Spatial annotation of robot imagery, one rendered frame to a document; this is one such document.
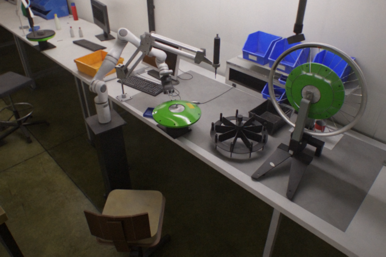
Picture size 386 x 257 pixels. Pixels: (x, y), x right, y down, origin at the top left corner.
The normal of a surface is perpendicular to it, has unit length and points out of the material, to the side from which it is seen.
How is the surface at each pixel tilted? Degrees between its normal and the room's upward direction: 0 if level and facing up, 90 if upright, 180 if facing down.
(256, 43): 87
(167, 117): 17
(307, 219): 0
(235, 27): 90
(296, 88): 90
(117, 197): 0
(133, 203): 0
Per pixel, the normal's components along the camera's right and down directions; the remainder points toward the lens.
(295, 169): -0.21, -0.67
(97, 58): 0.78, 0.28
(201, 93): 0.00, -0.84
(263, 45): -0.71, 0.38
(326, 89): -0.54, 0.36
